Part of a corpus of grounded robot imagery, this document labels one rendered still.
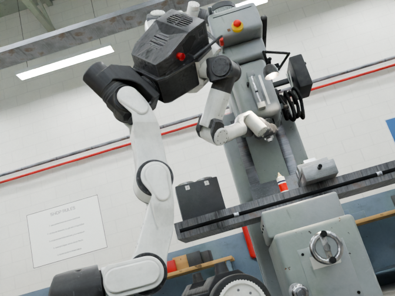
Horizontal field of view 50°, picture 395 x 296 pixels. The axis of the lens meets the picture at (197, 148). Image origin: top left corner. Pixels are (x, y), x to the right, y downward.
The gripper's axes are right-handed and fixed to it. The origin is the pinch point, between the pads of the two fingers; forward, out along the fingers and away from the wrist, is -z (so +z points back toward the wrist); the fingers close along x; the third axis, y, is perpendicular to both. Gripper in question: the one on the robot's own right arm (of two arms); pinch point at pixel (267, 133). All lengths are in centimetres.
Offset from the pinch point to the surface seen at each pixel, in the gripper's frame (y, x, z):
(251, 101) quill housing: -15.9, 0.5, 9.8
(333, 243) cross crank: 63, -20, 50
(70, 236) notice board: -64, 402, -308
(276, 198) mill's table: 35.7, 3.3, 12.9
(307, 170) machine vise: 28.3, -15.0, 16.1
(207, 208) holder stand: 30, 37, 16
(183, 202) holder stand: 24, 47, 21
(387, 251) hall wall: 79, -15, -447
